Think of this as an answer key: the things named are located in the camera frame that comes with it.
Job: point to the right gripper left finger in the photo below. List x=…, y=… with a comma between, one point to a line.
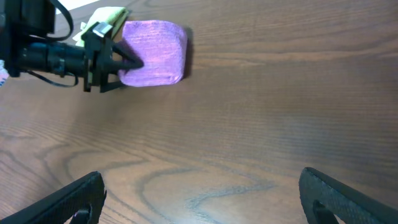
x=79, y=202

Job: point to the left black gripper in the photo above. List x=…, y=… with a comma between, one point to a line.
x=106, y=57

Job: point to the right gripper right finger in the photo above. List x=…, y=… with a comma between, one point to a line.
x=326, y=200

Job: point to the purple microfiber cloth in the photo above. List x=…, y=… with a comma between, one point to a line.
x=161, y=45

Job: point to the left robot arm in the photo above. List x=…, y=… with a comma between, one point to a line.
x=27, y=46

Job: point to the folded green cloth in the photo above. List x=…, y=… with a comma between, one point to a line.
x=114, y=16

